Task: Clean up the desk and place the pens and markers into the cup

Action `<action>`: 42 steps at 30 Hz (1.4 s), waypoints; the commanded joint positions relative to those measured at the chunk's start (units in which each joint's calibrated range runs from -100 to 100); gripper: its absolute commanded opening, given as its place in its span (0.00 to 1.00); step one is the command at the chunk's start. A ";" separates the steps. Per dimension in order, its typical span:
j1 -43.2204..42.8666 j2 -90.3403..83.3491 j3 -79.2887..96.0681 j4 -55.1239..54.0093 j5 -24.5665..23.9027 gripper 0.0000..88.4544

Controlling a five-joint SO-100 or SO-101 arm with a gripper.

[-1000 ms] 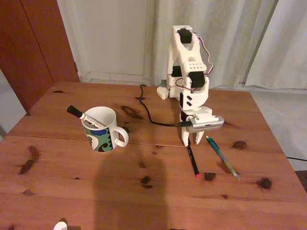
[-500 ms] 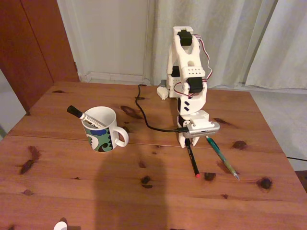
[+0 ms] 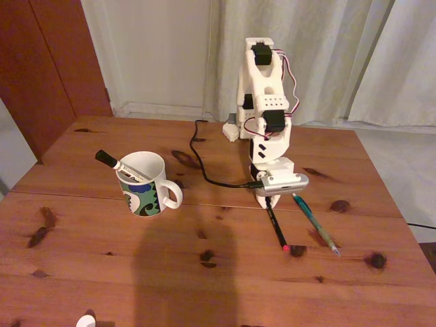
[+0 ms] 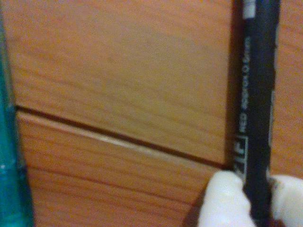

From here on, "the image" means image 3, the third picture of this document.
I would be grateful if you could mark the white mug with green-blue pattern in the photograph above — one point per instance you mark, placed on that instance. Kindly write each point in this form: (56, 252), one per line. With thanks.
(143, 197)

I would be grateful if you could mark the brown wooden cabinet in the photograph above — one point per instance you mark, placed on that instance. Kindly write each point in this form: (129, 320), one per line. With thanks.
(41, 68)

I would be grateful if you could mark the white marker with black cap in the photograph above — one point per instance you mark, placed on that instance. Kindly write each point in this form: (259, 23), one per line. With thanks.
(105, 158)

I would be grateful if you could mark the silver camera box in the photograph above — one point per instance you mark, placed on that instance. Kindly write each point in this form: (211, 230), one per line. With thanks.
(282, 185)

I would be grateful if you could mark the black pen with pink end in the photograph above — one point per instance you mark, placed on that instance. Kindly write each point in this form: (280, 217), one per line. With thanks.
(277, 226)

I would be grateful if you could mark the white curtain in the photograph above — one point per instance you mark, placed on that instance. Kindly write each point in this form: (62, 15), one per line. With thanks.
(402, 68)
(323, 51)

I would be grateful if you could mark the teal mechanical pencil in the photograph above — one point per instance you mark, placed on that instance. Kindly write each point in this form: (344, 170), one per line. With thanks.
(313, 221)

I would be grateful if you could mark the small white round object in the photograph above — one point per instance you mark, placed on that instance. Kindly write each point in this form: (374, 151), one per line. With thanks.
(85, 322)

